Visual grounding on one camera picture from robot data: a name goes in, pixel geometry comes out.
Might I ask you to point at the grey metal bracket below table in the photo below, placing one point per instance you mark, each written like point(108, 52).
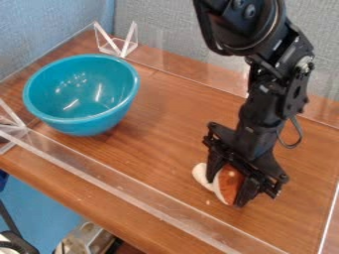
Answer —
point(87, 239)

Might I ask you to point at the clear acrylic left bracket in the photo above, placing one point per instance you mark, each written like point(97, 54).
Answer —
point(13, 129)

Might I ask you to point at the black chair part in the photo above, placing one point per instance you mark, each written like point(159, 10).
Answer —
point(12, 242)

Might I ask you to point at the clear acrylic corner bracket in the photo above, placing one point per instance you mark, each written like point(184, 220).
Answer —
point(112, 45)

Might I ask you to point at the toy mushroom brown cap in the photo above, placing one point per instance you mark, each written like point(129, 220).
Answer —
point(226, 183)

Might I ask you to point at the clear acrylic barrier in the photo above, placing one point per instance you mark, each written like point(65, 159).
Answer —
point(168, 209)
point(226, 79)

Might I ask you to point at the clear acrylic back barrier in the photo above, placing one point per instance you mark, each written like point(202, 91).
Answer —
point(226, 79)

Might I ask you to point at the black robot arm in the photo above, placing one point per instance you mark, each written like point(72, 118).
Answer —
point(251, 28)

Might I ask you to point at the clear acrylic front barrier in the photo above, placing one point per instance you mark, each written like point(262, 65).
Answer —
point(168, 209)

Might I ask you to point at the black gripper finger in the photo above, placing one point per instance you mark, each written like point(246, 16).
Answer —
point(215, 164)
point(248, 191)

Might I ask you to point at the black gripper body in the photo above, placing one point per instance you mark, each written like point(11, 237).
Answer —
point(247, 147)

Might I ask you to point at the blue bowl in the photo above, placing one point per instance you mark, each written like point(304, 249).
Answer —
point(81, 94)

